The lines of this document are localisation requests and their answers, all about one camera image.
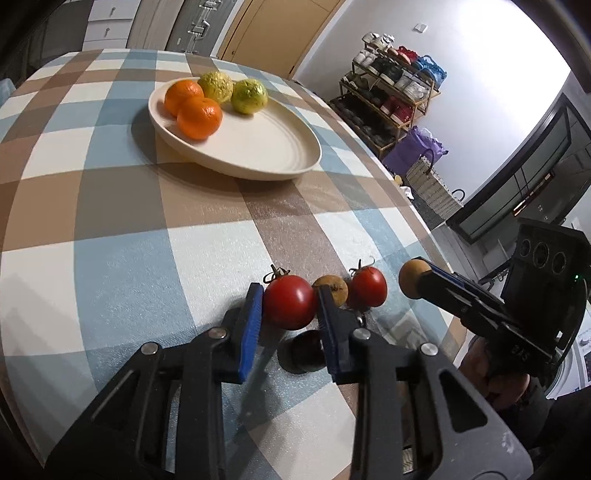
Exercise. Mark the orange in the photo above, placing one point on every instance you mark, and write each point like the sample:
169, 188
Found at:
199, 119
182, 94

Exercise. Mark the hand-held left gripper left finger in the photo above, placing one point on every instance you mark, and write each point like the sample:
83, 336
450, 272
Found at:
249, 332

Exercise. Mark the pale yellow guava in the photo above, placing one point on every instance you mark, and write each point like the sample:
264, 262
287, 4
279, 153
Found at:
216, 86

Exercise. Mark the wooden door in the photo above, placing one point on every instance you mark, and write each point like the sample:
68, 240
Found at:
272, 32

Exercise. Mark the white desk with drawers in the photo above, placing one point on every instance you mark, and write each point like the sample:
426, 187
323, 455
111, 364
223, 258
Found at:
108, 23

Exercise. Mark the person's right hand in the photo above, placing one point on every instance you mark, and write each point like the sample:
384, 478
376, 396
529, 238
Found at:
478, 364

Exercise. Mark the white light switch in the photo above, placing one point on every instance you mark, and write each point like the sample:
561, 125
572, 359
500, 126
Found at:
420, 27

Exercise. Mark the dark woven basket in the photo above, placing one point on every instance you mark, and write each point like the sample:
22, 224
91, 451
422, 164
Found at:
438, 207

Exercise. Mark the cream round plate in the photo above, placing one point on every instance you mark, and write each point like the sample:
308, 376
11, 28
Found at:
258, 138

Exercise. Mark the purple bag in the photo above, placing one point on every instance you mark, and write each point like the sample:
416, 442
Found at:
411, 147

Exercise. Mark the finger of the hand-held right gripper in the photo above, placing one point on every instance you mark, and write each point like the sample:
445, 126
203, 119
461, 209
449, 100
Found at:
450, 297
455, 278

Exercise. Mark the dark framed glass panel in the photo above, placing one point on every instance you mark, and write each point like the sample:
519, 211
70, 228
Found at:
508, 198

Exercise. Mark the red tomato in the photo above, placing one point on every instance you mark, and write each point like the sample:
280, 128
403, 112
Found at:
368, 287
288, 302

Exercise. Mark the rows of shelved shoes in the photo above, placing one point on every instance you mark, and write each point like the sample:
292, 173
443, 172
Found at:
392, 78

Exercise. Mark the brown longan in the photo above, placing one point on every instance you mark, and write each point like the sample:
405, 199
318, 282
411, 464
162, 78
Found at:
411, 279
338, 288

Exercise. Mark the green guava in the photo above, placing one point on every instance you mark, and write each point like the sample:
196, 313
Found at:
249, 97

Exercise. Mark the white appliance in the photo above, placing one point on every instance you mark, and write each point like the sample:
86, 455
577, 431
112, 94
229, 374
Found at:
577, 364

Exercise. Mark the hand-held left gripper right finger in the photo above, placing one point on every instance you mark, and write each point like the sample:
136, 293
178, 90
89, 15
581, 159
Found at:
330, 337

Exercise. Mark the wooden shoe rack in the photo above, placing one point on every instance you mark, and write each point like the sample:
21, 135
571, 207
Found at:
427, 104

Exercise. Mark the light woven basket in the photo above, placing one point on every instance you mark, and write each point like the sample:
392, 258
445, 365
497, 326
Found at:
427, 180

